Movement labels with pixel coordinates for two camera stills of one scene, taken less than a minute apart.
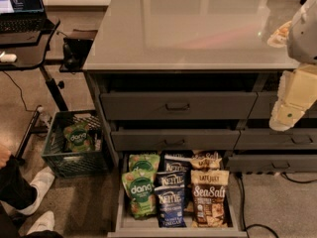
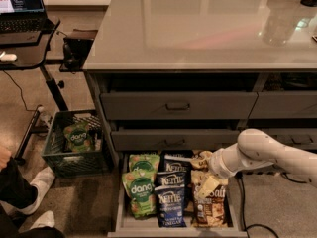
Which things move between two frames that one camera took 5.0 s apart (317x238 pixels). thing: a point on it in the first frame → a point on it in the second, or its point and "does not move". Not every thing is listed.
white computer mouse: x=8 y=58 does not move
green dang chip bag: x=140 y=190 does not move
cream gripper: x=304 y=37 → x=218 y=166
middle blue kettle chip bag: x=171 y=178 does not move
